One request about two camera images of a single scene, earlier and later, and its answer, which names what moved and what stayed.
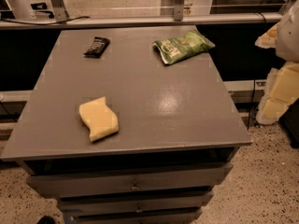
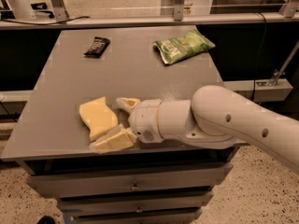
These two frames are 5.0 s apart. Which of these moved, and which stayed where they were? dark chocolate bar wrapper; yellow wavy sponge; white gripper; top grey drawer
Moved: white gripper
Stayed: yellow wavy sponge; top grey drawer; dark chocolate bar wrapper
